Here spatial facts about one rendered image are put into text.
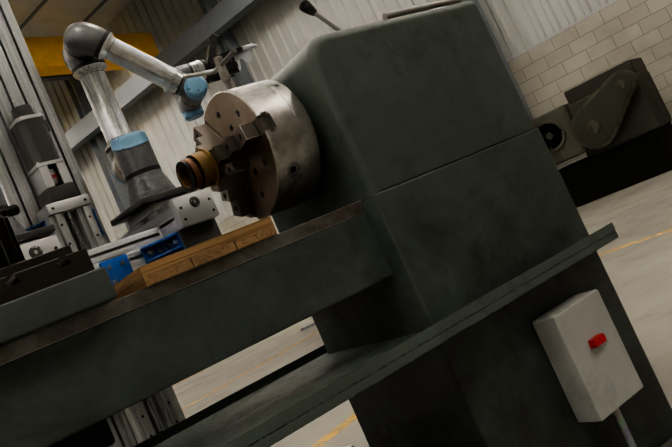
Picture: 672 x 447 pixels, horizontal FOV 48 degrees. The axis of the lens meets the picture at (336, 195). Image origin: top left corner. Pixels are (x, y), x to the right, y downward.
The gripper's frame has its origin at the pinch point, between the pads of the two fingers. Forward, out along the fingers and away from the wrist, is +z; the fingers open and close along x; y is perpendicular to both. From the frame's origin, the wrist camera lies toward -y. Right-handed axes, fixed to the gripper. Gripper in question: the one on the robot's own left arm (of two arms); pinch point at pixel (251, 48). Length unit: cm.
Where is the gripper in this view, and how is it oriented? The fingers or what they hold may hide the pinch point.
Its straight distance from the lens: 283.1
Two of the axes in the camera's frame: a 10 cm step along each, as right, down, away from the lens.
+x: 3.8, -1.0, -9.2
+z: 8.5, -3.5, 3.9
